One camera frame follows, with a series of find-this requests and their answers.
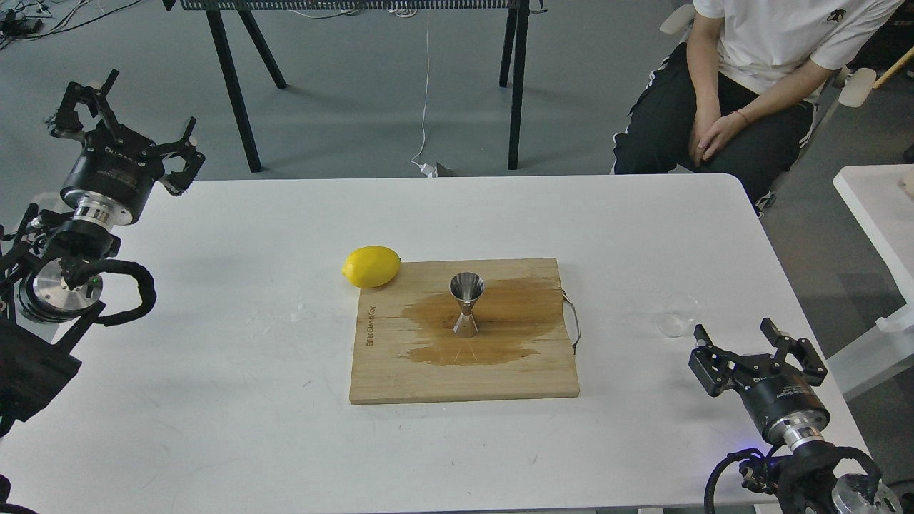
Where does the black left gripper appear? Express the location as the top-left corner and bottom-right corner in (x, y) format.
(46, 69), (206, 226)

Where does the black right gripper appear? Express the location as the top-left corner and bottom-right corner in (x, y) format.
(688, 318), (831, 452)

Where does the clear glass measuring cup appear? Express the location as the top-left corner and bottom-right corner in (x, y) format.
(654, 293), (703, 338)

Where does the steel double jigger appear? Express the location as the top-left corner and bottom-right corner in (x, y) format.
(448, 272), (484, 338)

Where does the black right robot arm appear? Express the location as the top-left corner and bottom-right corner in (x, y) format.
(689, 318), (912, 513)

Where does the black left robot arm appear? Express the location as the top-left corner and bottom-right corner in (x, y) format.
(1, 69), (205, 435)

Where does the seated person white shirt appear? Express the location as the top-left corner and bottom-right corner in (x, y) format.
(613, 1), (901, 207)

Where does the yellow lemon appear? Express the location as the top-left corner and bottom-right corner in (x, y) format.
(341, 246), (401, 288)

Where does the wooden cutting board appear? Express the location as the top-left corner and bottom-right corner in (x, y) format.
(349, 258), (580, 405)

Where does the white power cable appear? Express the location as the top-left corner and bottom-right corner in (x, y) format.
(411, 9), (455, 178)

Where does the black metal frame table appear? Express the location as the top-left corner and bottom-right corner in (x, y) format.
(163, 0), (549, 173)

